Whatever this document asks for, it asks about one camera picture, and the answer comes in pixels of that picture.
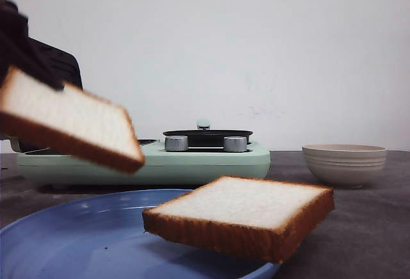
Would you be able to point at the left silver control knob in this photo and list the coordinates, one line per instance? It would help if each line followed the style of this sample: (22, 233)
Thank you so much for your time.
(176, 143)

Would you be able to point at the mint green breakfast maker base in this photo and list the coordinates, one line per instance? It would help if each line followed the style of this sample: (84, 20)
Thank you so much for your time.
(195, 166)

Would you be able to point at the blue round plate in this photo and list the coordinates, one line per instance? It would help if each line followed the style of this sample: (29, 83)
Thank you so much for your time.
(104, 237)

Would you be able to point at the right silver control knob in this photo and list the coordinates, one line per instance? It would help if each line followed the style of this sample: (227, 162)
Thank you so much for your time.
(235, 144)

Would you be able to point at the breakfast maker hinged lid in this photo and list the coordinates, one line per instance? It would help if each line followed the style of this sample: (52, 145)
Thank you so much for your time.
(64, 65)

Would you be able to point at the black round frying pan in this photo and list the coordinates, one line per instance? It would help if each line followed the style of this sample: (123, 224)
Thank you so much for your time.
(207, 137)

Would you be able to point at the bread slice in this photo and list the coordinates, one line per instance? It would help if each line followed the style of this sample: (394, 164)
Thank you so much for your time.
(249, 218)
(71, 120)

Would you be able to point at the beige ribbed bowl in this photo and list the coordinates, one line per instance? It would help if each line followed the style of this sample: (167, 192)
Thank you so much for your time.
(344, 165)

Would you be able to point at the silver control knob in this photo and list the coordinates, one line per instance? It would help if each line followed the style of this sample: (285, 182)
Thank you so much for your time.
(176, 143)
(235, 144)

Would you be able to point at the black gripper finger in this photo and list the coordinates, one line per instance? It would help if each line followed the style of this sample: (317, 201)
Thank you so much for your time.
(18, 51)

